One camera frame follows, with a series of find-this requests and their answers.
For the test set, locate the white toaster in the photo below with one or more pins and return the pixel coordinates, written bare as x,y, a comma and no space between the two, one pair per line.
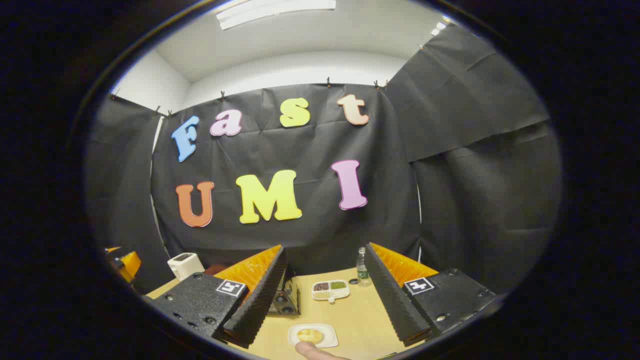
185,265

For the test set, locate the golden bread bun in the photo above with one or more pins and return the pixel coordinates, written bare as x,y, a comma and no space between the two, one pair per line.
310,335

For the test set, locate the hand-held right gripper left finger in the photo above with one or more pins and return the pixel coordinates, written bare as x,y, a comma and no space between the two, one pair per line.
260,300

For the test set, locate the clear plastic water bottle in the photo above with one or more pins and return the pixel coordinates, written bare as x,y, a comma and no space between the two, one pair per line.
363,270

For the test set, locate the black electric oven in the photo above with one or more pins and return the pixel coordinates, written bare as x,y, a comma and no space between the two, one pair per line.
287,300

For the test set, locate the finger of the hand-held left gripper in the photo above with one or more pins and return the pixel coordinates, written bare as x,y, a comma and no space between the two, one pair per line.
131,265

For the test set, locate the white square plate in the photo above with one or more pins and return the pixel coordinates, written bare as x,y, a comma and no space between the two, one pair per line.
327,341

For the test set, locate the white divided condiment plate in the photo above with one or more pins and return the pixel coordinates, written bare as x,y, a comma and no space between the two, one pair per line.
330,291

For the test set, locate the small ceiling light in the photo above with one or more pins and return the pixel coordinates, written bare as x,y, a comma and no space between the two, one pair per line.
440,27

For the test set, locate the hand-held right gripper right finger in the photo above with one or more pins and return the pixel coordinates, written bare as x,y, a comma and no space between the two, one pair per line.
387,295

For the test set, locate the long ceiling light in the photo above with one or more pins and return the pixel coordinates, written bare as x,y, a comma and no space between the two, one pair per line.
275,11

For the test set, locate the black backdrop cloth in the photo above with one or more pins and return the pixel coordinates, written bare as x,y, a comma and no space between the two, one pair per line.
310,150

